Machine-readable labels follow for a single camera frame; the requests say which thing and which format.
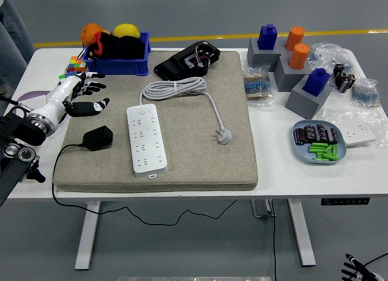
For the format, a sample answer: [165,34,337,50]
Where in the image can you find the black device with coloured wires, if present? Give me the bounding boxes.
[153,40,221,81]

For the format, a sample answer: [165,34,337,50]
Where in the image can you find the metal bracket under table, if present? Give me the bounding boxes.
[250,199,277,218]

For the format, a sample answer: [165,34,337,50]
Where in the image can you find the blue square peg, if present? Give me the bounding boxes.
[302,67,331,97]
[256,23,278,51]

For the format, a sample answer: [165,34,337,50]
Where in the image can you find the orange fruit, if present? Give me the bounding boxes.
[80,22,104,46]

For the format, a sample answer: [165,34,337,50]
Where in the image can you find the orange cylinder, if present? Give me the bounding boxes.
[284,26,306,51]
[287,43,310,70]

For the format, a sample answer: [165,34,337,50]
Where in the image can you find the white wall socket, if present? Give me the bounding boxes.
[341,123,377,148]

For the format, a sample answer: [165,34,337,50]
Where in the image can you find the white power strip with cord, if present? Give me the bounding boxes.
[126,77,233,179]

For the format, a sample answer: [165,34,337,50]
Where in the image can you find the grey-brown fabric mat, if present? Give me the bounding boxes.
[53,50,259,193]

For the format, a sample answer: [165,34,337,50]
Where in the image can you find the black pouch with red trim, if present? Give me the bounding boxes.
[90,31,146,61]

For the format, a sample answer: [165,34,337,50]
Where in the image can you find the clear plastic bag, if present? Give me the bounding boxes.
[321,107,388,149]

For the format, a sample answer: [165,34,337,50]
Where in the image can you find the yellow lemon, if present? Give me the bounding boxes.
[112,22,142,39]

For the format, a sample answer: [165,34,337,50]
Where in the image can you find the black plug adapter with cord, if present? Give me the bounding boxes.
[51,125,239,226]

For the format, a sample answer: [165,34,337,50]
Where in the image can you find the person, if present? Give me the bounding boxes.
[0,0,36,91]

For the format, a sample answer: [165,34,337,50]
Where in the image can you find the white table leg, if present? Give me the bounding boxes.
[287,199,317,266]
[75,201,101,270]

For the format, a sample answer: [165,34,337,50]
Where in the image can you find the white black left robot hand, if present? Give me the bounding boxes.
[32,71,110,130]

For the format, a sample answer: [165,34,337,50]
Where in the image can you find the blue-grey plate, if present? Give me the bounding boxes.
[292,119,347,166]

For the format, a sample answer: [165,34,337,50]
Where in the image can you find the blue plastic bin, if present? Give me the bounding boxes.
[81,31,152,76]

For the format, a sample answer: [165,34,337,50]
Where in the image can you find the black hanging cable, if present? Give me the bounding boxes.
[270,199,278,281]

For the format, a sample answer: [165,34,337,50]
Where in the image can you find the clear bag of resistors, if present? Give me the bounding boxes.
[350,77,381,108]
[308,42,355,74]
[243,65,275,108]

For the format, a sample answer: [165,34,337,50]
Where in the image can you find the purple plate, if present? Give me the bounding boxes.
[16,91,52,105]

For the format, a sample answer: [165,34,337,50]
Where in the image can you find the grey block holder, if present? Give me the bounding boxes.
[247,38,284,72]
[284,78,333,120]
[277,36,307,59]
[273,55,313,93]

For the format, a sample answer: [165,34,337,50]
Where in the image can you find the black table control panel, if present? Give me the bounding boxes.
[321,197,370,207]

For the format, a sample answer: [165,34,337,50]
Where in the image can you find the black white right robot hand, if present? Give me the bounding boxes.
[341,253,386,281]

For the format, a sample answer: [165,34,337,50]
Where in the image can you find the white wall switch panel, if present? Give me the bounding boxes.
[35,94,51,108]

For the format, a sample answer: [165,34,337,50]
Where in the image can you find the thin black cable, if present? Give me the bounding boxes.
[363,252,388,266]

